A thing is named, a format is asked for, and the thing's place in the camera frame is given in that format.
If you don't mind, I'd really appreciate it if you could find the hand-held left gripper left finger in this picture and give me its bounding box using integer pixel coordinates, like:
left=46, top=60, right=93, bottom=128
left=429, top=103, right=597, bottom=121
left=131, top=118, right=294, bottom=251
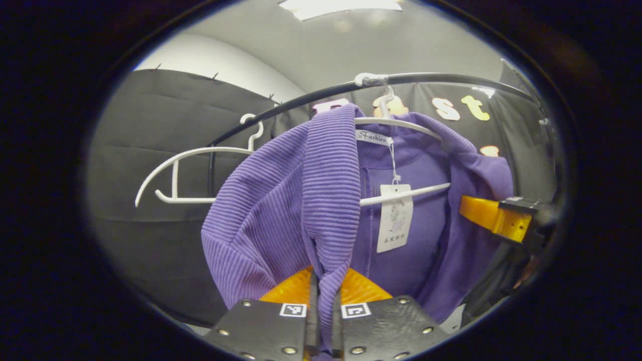
left=203, top=266, right=320, bottom=361

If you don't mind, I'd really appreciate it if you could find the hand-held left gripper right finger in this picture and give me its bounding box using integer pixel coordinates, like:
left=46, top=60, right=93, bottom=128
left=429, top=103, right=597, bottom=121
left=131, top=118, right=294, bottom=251
left=331, top=267, right=449, bottom=361

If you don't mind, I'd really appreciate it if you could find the purple ribbed jacket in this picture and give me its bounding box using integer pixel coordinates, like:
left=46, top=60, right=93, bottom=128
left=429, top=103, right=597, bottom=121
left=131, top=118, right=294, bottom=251
left=201, top=103, right=515, bottom=359

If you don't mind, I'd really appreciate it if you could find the white plastic hanger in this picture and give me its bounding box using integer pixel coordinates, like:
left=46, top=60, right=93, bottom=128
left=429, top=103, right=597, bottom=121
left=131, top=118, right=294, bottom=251
left=134, top=113, right=264, bottom=207
left=354, top=85, right=452, bottom=207

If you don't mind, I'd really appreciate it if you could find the black metal clothes rack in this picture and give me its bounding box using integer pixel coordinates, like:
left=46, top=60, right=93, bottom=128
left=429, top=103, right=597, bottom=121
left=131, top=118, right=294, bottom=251
left=207, top=73, right=547, bottom=201

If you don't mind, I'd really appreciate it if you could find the large ceiling light panel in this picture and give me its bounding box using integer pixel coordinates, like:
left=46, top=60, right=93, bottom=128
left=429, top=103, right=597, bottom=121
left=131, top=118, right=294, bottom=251
left=278, top=0, right=404, bottom=22

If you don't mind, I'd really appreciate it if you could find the black backdrop cloth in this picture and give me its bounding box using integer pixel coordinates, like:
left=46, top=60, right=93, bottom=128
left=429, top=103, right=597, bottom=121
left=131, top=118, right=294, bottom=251
left=85, top=59, right=565, bottom=326

